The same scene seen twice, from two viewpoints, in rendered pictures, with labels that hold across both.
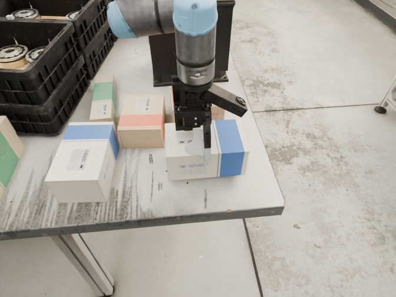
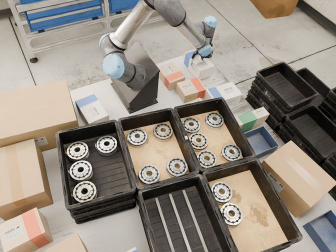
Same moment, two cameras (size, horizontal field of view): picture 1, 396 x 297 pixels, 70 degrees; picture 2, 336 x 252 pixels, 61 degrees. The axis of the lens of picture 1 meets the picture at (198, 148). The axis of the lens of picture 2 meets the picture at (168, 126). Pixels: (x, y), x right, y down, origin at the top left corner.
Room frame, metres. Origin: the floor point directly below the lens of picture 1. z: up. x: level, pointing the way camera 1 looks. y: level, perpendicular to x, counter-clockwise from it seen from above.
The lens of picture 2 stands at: (1.40, 1.22, 2.10)
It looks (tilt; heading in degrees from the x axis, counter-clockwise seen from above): 54 degrees down; 240
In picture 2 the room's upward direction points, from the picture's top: 8 degrees clockwise
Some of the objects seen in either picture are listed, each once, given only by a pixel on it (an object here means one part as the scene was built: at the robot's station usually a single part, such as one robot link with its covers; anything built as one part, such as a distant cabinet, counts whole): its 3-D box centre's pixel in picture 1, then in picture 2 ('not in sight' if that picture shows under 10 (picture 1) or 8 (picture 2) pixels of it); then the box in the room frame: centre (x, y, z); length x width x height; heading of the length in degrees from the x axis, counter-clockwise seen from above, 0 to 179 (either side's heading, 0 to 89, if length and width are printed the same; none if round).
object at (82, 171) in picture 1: (87, 159); (222, 96); (0.49, 0.29, 0.75); 0.20 x 0.12 x 0.09; 2
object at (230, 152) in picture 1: (204, 148); (198, 64); (0.51, -0.02, 0.76); 0.20 x 0.12 x 0.09; 96
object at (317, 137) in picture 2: not in sight; (307, 141); (-0.21, 0.63, 0.31); 0.40 x 0.30 x 0.34; 96
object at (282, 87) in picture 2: not in sight; (275, 101); (-0.17, 0.23, 0.37); 0.40 x 0.30 x 0.45; 96
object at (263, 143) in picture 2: not in sight; (255, 144); (0.48, 0.67, 0.74); 0.20 x 0.15 x 0.07; 3
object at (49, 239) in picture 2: not in sight; (29, 235); (1.73, 0.71, 0.74); 0.16 x 0.12 x 0.07; 6
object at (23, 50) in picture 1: (10, 52); (198, 140); (0.84, 0.59, 0.86); 0.10 x 0.10 x 0.01
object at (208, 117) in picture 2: not in sight; (214, 119); (0.69, 0.50, 0.86); 0.10 x 0.10 x 0.01
